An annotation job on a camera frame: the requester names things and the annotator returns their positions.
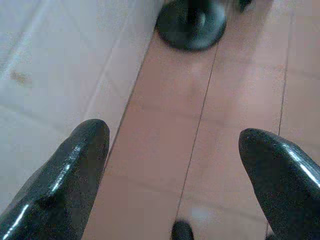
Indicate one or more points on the white plastic folding table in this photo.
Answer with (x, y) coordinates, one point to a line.
(50, 75)

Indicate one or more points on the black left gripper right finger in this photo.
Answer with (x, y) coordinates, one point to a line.
(282, 185)

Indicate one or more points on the black round stand base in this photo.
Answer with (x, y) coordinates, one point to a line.
(190, 30)

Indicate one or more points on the small black object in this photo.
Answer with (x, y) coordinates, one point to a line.
(182, 231)

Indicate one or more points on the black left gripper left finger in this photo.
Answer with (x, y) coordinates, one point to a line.
(57, 190)

